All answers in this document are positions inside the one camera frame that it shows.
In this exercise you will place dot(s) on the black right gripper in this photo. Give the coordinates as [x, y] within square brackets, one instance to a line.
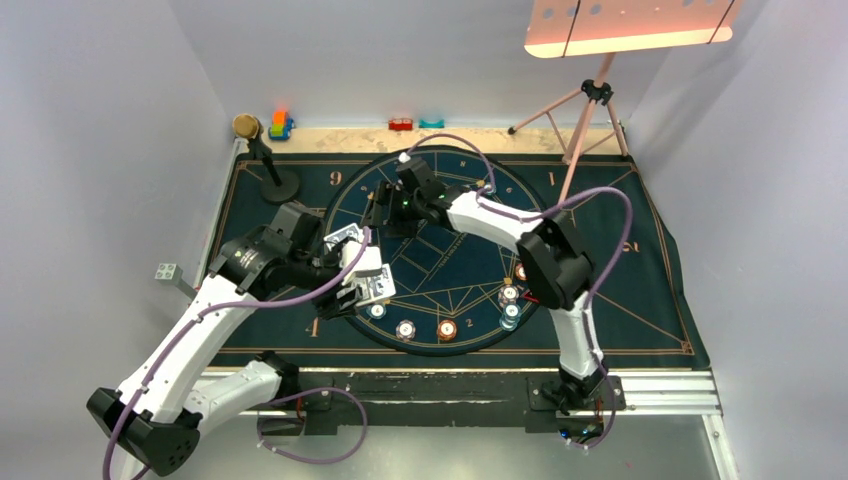
[389, 192]

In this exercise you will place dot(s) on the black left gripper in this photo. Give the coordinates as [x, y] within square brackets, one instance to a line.
[330, 305]

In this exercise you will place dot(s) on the blue playing card deck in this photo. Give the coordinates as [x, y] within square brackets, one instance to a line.
[378, 288]

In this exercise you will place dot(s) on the blue card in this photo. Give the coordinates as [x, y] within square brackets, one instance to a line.
[349, 232]

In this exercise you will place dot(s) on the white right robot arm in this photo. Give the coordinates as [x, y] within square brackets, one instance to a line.
[558, 267]

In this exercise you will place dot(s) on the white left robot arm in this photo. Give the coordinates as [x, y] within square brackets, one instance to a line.
[159, 414]

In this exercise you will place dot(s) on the teal toy block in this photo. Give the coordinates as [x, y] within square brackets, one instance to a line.
[431, 123]

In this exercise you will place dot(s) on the red toy block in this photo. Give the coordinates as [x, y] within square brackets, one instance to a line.
[400, 124]

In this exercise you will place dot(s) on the round blue poker mat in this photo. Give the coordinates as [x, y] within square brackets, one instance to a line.
[438, 274]

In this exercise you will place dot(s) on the dark green rectangular poker mat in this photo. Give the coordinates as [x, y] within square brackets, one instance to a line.
[642, 317]

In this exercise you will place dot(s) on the orange chip stack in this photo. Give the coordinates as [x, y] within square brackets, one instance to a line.
[447, 330]

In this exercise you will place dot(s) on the orange blue toy block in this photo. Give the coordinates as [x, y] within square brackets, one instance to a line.
[281, 126]

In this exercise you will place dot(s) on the grey lego brick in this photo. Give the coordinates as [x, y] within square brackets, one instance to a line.
[171, 274]

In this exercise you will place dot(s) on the gold round microphone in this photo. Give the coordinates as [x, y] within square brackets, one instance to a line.
[246, 126]

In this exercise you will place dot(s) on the pink tripod stand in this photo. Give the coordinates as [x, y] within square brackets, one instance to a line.
[598, 94]

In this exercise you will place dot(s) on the pink perforated light panel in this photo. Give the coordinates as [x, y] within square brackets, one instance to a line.
[575, 28]

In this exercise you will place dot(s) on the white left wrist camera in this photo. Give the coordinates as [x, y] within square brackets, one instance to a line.
[361, 262]

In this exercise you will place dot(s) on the aluminium frame rail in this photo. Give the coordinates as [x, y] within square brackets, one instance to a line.
[500, 398]

